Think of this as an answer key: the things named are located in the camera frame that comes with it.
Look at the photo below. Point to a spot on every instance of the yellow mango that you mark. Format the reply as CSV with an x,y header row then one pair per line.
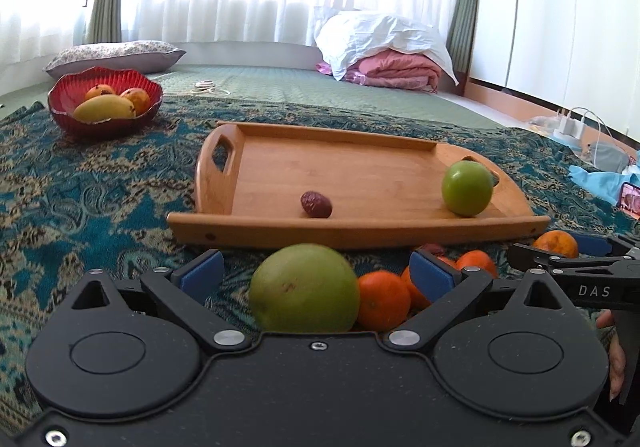
x,y
103,108

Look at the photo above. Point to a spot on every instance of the orange fruit in bowl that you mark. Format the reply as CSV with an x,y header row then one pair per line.
x,y
139,99
99,90

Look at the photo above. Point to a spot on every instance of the light blue cloth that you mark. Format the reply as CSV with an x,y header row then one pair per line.
x,y
613,170

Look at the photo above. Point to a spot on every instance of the wooden serving tray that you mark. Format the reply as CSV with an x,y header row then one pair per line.
x,y
385,192

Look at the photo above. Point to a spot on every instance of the dark red date on tray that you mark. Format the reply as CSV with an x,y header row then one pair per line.
x,y
316,205

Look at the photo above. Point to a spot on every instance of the floral grey pillow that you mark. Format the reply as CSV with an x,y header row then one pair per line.
x,y
144,56

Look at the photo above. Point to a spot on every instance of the green quilted mat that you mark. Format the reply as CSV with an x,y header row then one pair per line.
x,y
310,88

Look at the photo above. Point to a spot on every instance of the person's right hand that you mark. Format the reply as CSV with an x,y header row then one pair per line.
x,y
616,354

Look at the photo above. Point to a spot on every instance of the small orange tangerine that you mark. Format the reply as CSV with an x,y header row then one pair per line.
x,y
477,258

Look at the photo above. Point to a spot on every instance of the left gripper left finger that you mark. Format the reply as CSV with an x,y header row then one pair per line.
x,y
180,296

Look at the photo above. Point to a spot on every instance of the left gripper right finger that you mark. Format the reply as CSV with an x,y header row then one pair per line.
x,y
452,294

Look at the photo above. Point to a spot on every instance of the smartphone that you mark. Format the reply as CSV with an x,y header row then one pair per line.
x,y
629,200

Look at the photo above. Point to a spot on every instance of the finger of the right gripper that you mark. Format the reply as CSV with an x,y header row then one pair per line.
x,y
607,246
525,257

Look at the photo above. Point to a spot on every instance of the white pillow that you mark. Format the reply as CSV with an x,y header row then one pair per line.
x,y
349,36

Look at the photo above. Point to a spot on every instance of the large mottled orange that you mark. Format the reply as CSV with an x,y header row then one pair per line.
x,y
558,242

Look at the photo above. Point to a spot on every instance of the white power adapter with cable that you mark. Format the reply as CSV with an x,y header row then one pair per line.
x,y
584,132

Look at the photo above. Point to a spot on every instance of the folded pink blanket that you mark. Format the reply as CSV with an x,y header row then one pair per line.
x,y
392,69

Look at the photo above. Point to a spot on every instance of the large green apple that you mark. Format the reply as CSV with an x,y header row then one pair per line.
x,y
304,289

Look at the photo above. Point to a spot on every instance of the red fruit bowl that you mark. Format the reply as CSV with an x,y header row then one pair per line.
x,y
69,92

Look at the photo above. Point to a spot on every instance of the green drape right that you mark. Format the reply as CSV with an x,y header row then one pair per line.
x,y
461,35

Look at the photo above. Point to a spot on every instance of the orange fruit in bowl left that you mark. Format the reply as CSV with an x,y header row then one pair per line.
x,y
99,90

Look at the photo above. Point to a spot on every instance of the dark red date on blanket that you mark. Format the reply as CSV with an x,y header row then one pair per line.
x,y
433,248

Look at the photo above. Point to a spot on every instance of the orange fruit in bowl right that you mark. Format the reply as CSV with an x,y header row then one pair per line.
x,y
139,99

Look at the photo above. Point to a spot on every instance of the small green apple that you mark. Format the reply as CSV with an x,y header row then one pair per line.
x,y
467,188

